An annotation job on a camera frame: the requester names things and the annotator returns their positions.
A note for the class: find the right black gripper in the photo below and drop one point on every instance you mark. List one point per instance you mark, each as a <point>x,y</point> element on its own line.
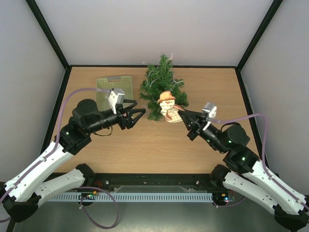
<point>194,127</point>

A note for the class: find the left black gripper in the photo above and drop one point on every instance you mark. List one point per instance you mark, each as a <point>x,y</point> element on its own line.
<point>127,121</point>

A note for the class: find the brown gingerbread ornament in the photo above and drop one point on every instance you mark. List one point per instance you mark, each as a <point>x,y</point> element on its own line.
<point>169,109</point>

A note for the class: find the small green christmas tree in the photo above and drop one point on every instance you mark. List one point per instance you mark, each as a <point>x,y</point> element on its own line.
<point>160,78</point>

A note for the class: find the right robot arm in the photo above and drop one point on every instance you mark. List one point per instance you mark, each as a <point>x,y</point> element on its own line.
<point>244,171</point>

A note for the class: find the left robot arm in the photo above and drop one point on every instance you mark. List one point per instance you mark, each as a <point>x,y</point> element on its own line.
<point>24,194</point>

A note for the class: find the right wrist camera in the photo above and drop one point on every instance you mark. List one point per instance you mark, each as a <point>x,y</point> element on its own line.
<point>210,111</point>

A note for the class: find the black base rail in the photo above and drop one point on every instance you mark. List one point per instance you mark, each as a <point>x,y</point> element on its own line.
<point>197,182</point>

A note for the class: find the white slotted cable duct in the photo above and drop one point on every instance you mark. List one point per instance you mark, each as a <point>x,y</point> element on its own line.
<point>135,197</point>

